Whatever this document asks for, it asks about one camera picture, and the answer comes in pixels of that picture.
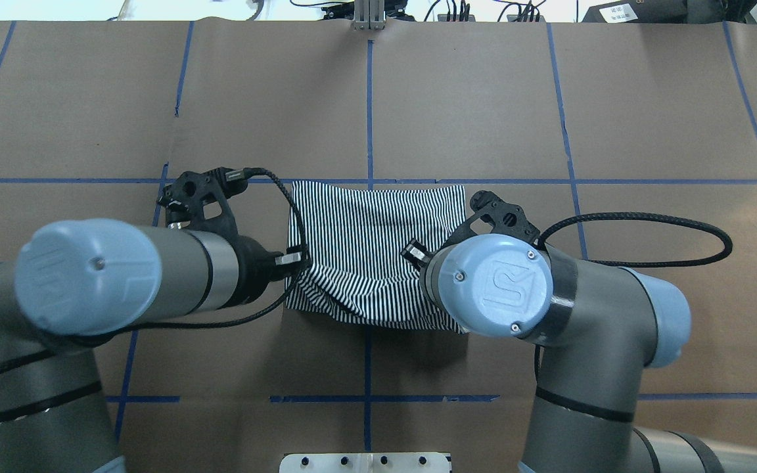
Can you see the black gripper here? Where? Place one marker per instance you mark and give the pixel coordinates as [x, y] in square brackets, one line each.
[252, 267]

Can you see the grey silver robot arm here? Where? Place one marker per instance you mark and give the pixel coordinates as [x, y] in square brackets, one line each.
[77, 284]
[599, 328]

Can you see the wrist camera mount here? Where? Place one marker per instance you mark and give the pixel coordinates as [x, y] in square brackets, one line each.
[200, 201]
[502, 217]

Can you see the navy white striped polo shirt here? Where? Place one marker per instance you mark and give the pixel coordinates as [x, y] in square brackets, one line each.
[355, 239]

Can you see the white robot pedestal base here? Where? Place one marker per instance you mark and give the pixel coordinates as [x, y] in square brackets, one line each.
[368, 462]

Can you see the aluminium frame post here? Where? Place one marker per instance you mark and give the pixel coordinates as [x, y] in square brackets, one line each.
[369, 15]

